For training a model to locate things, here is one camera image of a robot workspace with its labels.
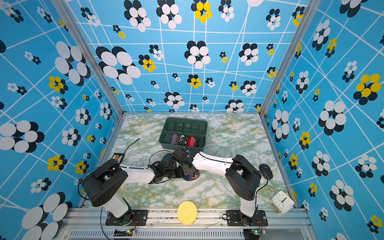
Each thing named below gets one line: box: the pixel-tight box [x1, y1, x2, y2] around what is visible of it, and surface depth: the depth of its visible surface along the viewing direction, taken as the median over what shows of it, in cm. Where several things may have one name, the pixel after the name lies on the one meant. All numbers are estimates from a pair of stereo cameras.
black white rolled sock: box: [178, 134, 188, 146], surface depth 98 cm
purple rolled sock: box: [170, 133, 179, 145], surface depth 100 cm
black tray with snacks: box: [111, 153, 125, 164], surface depth 96 cm
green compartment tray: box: [158, 117, 208, 152], surface depth 101 cm
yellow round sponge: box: [177, 201, 198, 226], surface depth 74 cm
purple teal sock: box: [182, 170, 200, 181], surface depth 87 cm
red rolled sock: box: [187, 136, 197, 147], surface depth 98 cm
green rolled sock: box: [196, 137, 206, 147], surface depth 98 cm
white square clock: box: [272, 190, 295, 215], surface depth 77 cm
